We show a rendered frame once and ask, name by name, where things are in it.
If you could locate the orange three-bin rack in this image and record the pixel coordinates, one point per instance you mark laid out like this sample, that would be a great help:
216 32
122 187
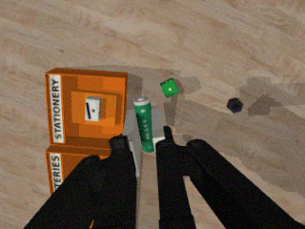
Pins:
75 140

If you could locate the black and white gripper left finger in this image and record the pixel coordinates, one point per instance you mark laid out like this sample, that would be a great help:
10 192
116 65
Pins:
73 205

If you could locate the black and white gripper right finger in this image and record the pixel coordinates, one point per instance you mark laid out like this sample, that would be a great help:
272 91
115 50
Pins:
235 200

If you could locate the green aa battery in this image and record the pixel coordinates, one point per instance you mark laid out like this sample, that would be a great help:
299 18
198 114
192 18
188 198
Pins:
143 110

